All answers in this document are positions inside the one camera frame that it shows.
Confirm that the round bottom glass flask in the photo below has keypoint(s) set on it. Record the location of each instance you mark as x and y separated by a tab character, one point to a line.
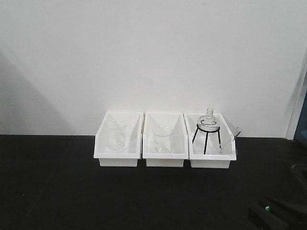
208	122

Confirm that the glass beaker in bin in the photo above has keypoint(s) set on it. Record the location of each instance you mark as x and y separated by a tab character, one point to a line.
116	134
162	136

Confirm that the white right storage bin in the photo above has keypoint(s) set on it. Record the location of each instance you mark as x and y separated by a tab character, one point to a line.
214	157

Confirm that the white left storage bin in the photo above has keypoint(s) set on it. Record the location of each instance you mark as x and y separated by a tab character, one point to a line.
132	152

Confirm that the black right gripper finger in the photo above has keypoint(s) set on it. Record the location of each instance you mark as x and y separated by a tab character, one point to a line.
281	216

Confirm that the black metal tripod stand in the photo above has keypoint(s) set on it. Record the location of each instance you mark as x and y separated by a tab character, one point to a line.
207	131

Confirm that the glass beaker in middle bin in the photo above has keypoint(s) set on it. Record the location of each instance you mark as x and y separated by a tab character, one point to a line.
162	136

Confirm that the white storage bin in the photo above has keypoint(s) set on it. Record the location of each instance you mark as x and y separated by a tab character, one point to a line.
180	146
214	157
132	152

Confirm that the white middle storage bin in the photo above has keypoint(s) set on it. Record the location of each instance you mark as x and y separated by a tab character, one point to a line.
180	146

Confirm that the glass beaker in left bin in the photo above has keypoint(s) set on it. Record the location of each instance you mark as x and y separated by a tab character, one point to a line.
116	134

